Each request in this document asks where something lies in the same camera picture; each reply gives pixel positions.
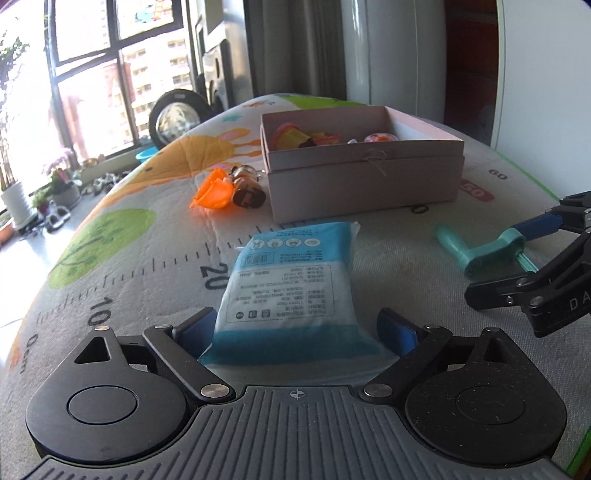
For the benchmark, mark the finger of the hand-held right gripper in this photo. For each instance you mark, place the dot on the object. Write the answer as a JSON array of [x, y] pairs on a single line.
[[538, 227], [498, 290]]

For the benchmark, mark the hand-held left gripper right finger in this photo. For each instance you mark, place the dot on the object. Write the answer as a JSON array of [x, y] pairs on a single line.
[[397, 330]]

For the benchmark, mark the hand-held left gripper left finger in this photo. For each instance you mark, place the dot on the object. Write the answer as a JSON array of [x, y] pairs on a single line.
[[194, 330]]

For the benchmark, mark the teal plastic crank toy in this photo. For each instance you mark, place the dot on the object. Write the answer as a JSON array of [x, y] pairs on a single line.
[[464, 251]]

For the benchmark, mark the blue white tissue packet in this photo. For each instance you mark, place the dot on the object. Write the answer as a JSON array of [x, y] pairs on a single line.
[[286, 286]]

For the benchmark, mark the pink cardboard box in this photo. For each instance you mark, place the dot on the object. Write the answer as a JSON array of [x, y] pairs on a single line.
[[369, 184]]

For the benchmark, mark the yellow plastic toy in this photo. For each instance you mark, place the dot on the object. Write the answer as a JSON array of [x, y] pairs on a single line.
[[302, 140]]

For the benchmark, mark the pink plastic net scoop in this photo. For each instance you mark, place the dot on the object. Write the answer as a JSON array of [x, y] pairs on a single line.
[[282, 134]]

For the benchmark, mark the white door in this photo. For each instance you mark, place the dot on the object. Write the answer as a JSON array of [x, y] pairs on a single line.
[[540, 92]]

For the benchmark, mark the orange plastic toy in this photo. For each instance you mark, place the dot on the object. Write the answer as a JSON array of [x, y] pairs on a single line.
[[213, 191]]

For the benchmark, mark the small doll figure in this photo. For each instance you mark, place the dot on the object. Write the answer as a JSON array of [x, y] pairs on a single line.
[[247, 187]]

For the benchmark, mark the red cabinet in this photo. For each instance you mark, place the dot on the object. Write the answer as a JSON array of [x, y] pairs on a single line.
[[471, 64]]

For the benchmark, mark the pink speckled round toy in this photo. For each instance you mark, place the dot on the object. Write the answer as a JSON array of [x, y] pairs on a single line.
[[381, 137]]

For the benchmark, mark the blue plastic basin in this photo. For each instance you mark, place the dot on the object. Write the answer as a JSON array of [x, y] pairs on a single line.
[[147, 154]]

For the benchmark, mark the small flower pot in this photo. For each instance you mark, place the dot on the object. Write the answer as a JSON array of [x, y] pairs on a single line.
[[64, 194]]

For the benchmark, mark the orange crumpled toy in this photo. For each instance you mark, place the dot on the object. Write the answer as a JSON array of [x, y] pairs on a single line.
[[325, 137]]

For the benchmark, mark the tall white plant pot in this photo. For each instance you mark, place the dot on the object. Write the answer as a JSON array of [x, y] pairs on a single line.
[[16, 205]]

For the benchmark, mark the white standing air conditioner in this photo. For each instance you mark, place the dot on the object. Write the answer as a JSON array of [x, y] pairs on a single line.
[[392, 55]]

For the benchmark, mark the grey curtain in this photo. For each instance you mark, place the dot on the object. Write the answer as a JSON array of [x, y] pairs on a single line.
[[295, 46]]

